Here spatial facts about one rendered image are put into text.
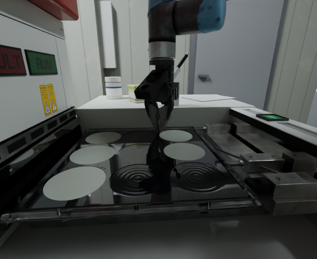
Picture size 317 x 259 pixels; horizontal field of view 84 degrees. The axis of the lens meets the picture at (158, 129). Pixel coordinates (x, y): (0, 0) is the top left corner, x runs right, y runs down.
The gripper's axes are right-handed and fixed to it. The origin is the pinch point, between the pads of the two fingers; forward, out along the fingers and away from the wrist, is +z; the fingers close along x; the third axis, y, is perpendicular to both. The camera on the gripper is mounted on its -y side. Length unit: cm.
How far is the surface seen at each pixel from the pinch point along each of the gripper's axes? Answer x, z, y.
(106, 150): 6.0, 1.4, -16.7
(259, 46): -32, -47, 222
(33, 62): 17.9, -18.7, -22.6
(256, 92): -38, 10, 226
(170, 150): -8.0, 1.3, -10.0
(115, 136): 10.2, 1.4, -8.1
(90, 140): 14.9, 1.4, -13.1
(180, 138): -7.7, 1.3, -1.1
